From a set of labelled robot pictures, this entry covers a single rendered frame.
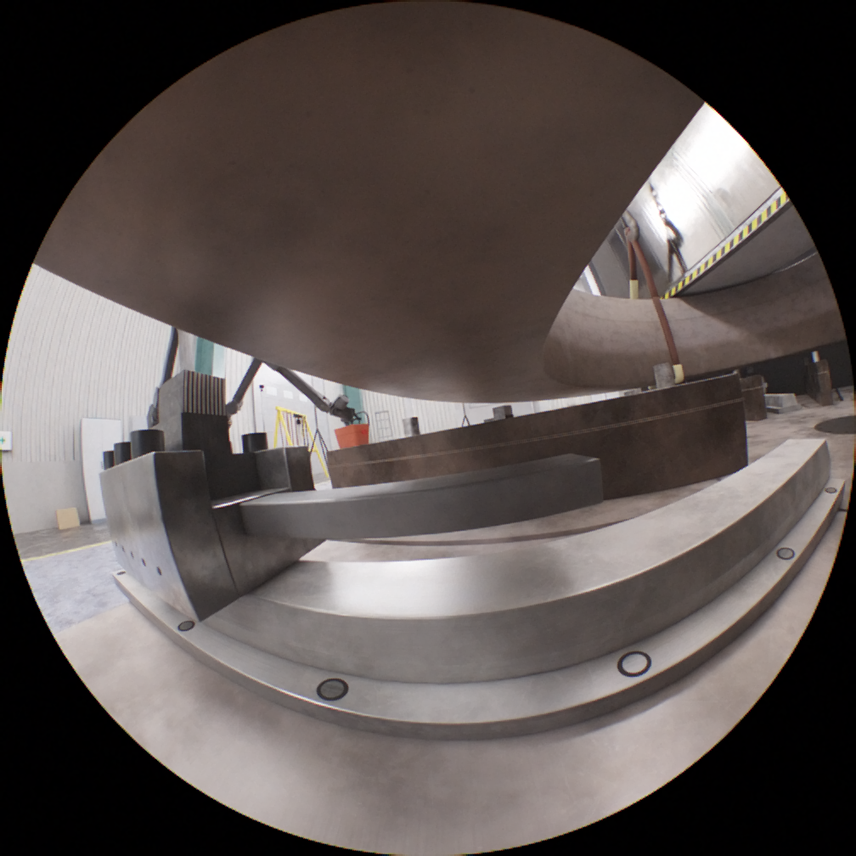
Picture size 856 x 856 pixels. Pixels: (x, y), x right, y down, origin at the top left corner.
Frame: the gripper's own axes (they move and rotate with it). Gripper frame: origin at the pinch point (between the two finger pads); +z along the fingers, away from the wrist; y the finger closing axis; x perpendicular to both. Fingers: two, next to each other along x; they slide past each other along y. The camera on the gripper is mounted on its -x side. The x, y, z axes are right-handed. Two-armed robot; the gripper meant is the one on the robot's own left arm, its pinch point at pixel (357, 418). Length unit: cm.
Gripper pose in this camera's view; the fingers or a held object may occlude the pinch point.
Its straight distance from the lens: 162.5
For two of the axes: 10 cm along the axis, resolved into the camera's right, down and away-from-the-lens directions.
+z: 5.3, 1.8, 8.3
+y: -8.5, 1.7, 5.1
